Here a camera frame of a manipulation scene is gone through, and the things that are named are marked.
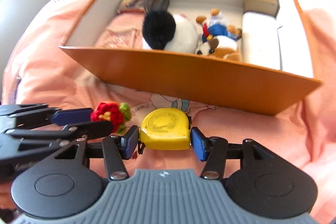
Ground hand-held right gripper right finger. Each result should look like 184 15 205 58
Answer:
190 127 286 180

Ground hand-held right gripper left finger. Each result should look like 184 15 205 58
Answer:
39 126 139 181

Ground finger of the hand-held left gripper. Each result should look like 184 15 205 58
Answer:
0 103 94 127
0 120 113 147

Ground red crochet flower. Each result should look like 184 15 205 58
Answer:
90 101 132 135

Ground yellow tape measure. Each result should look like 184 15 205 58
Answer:
139 107 193 151

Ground orange cardboard box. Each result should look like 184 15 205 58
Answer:
58 0 324 117

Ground pink fabric pouch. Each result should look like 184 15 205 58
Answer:
94 13 146 49

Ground white plush dog black ear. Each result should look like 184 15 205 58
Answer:
142 10 200 52

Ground small sailor duck plush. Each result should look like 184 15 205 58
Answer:
196 7 242 43

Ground white rectangular box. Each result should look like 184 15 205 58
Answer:
241 11 282 70

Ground pink printed duvet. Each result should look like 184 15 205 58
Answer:
0 0 336 224

